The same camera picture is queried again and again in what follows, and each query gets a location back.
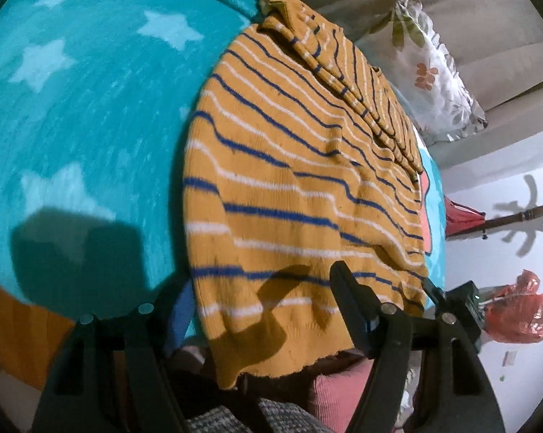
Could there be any teal star print blanket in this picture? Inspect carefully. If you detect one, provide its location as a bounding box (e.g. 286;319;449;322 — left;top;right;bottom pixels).
0;0;448;339

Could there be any white floral ruffled pillow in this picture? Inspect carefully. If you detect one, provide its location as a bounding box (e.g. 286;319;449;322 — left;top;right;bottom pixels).
368;0;489;143

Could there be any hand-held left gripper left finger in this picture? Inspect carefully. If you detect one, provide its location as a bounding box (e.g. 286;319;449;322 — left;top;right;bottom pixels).
37;277;195;433

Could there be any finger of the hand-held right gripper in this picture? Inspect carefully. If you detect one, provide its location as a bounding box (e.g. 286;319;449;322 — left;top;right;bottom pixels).
421;276;449;313

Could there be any orange cloth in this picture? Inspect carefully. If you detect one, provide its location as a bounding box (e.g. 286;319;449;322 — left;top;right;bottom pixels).
0;275;79;391

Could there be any pink ribbed cloth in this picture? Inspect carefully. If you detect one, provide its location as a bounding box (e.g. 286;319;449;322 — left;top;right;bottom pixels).
307;356;382;433

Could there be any wooden coat rack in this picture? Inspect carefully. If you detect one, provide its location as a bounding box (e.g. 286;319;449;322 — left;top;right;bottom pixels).
476;201;543;249

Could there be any yellow striped knit sweater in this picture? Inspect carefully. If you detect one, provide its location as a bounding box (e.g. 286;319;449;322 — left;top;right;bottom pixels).
181;0;431;391

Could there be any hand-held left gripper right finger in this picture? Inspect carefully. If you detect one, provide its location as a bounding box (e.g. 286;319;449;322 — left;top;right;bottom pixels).
330;261;507;433

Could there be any red plastic bag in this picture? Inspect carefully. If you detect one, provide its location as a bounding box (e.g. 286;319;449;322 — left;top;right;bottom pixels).
483;269;543;344

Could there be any grey checked cloth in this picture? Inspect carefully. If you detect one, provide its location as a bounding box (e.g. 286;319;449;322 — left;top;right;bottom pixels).
185;397;328;433

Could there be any red cloth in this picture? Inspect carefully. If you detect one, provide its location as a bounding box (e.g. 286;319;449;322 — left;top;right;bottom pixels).
445;194;486;237

